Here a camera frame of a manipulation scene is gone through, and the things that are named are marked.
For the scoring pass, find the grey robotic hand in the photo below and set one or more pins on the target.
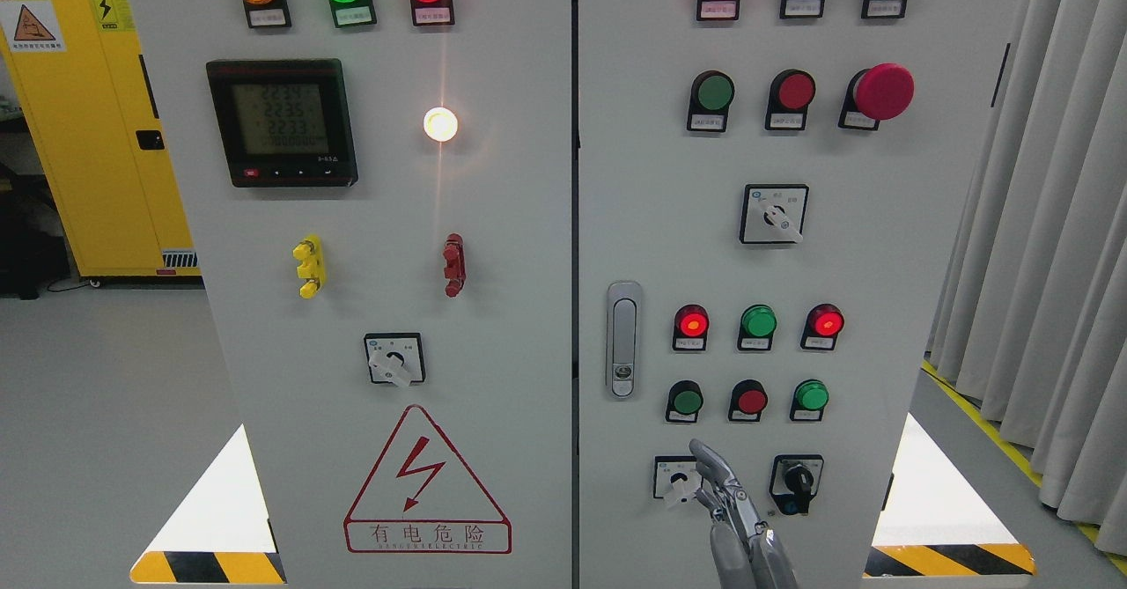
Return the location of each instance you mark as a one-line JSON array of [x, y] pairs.
[[746, 550]]

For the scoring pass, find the silver cabinet door handle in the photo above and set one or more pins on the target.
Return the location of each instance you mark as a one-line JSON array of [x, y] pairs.
[[623, 306]]

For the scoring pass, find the right grey cabinet door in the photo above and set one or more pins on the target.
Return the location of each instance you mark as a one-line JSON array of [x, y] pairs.
[[661, 206]]

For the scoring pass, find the grey cabinet door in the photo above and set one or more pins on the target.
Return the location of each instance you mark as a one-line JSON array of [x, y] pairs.
[[498, 355], [661, 206]]

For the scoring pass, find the left grey cabinet door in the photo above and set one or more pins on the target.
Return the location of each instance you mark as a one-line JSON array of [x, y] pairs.
[[498, 355]]

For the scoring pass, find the red button lower centre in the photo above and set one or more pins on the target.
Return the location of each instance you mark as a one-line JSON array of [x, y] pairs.
[[748, 400]]

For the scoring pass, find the dark green button lower left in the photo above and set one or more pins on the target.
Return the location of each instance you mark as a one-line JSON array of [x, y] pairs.
[[684, 402]]

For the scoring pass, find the green button lower right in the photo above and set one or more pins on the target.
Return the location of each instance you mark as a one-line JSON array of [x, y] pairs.
[[809, 401]]

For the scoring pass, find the green lamp middle centre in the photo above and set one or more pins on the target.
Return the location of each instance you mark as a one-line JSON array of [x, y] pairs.
[[758, 324]]

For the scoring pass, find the red lit lamp middle left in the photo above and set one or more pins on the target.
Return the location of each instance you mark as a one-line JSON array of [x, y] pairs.
[[690, 329]]

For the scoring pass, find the red lit lamp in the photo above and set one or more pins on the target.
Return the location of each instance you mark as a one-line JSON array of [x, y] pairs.
[[823, 325], [690, 329]]

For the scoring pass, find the red lit lamp middle right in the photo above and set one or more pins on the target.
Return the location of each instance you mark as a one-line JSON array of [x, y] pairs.
[[823, 325]]

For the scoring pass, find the red lightning warning sticker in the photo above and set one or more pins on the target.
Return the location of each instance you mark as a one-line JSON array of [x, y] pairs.
[[421, 497]]

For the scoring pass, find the grey curtain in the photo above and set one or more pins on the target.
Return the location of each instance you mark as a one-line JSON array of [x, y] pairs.
[[1031, 319]]

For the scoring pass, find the red terminal connector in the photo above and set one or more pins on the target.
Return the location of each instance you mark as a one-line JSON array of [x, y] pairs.
[[455, 269]]

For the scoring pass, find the green push button upper row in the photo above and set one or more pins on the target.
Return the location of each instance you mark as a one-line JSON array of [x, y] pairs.
[[710, 97]]

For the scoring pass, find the red push button upper row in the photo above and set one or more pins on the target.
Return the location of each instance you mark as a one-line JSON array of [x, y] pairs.
[[790, 95]]

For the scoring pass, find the red mushroom emergency stop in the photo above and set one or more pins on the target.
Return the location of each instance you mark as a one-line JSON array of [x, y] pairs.
[[876, 94]]

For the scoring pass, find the yellow terminal connector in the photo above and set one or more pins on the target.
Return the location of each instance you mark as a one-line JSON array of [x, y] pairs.
[[311, 265]]

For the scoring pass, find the white lit indicator lamp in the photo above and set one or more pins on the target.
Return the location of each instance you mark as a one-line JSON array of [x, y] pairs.
[[441, 124]]

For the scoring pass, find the black digital power meter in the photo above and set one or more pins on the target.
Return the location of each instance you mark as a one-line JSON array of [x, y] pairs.
[[284, 123]]

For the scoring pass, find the yellow safety cabinet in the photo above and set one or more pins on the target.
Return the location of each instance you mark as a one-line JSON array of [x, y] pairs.
[[79, 71]]

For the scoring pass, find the black key selector switch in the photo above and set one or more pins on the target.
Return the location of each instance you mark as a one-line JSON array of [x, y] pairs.
[[795, 481]]

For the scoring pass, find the lower white rotary switch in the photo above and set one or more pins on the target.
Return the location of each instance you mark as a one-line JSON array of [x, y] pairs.
[[675, 479]]

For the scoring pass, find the upper right rotary switch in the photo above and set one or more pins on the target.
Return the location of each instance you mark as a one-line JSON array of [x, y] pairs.
[[773, 214]]

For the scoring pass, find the left door rotary switch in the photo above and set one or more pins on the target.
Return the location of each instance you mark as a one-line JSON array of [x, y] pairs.
[[396, 359]]

